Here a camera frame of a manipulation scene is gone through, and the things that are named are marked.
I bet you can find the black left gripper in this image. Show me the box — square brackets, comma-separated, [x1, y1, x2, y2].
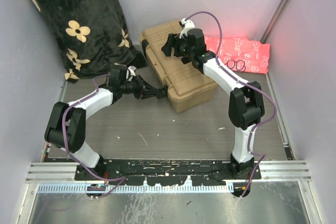
[121, 74, 159, 100]

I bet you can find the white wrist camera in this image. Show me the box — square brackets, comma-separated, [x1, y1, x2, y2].
[179, 18, 195, 38]
[126, 66, 137, 81]

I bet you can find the tan plastic tool case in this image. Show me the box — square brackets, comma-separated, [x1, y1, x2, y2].
[140, 20, 218, 113]

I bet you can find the white slotted cable duct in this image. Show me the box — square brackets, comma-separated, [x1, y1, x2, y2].
[37, 182, 234, 194]

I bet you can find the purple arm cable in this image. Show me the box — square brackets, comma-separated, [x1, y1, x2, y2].
[61, 73, 127, 198]
[181, 10, 278, 198]

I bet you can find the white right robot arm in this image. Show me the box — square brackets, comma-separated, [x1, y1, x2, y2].
[161, 28, 265, 179]

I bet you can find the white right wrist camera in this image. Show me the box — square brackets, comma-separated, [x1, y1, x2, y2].
[179, 18, 195, 38]

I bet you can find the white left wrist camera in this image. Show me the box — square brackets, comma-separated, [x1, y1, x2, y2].
[126, 66, 137, 81]

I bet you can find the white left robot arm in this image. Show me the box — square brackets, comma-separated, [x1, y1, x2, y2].
[44, 65, 167, 180]

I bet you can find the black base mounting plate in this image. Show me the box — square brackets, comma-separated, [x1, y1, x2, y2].
[75, 158, 263, 187]

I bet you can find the pink printed cloth bag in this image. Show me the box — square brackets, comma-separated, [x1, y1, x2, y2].
[205, 36, 270, 74]

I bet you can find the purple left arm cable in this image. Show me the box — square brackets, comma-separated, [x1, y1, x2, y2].
[61, 73, 127, 198]

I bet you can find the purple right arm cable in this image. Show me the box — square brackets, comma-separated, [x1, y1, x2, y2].
[181, 10, 278, 198]

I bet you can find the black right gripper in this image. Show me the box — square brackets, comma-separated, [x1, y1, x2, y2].
[163, 38, 193, 62]

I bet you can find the black floral plush blanket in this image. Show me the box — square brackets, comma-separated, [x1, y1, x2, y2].
[32, 0, 147, 83]

